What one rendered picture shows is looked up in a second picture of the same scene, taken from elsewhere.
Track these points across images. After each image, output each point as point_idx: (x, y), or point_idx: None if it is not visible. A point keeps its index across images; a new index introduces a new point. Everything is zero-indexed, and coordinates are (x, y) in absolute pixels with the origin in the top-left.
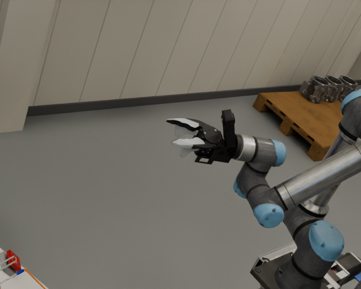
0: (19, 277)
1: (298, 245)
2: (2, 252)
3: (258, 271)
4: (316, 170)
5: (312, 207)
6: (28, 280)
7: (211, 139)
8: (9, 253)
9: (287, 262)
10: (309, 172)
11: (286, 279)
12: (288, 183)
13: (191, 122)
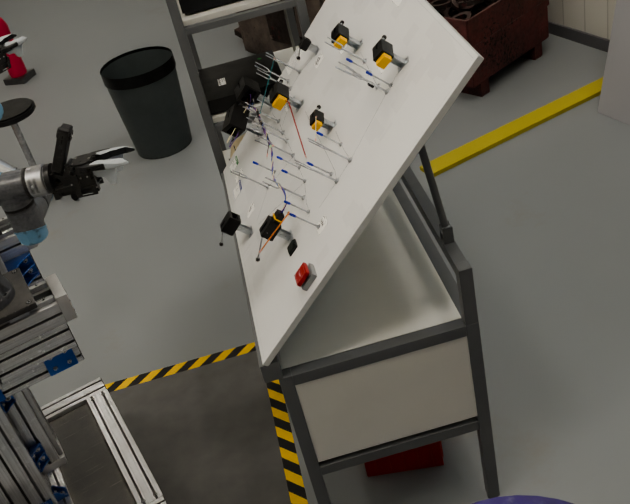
0: (296, 297)
1: None
2: (313, 274)
3: (29, 300)
4: None
5: None
6: (288, 316)
7: (85, 155)
8: (306, 269)
9: None
10: None
11: (7, 281)
12: (10, 168)
13: (98, 162)
